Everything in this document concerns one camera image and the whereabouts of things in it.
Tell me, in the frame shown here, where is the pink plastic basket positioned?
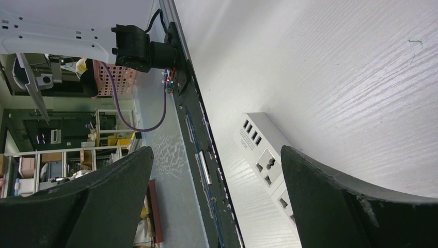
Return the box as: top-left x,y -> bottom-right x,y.
93,60 -> 137,97

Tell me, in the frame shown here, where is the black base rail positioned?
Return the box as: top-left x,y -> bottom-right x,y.
165,22 -> 245,247

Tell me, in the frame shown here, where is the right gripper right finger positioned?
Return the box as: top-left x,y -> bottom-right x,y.
280,146 -> 437,247

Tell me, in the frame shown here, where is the white power strip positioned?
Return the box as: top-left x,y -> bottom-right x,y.
233,112 -> 297,232

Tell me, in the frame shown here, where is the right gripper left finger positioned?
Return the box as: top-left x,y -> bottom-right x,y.
1,147 -> 154,247

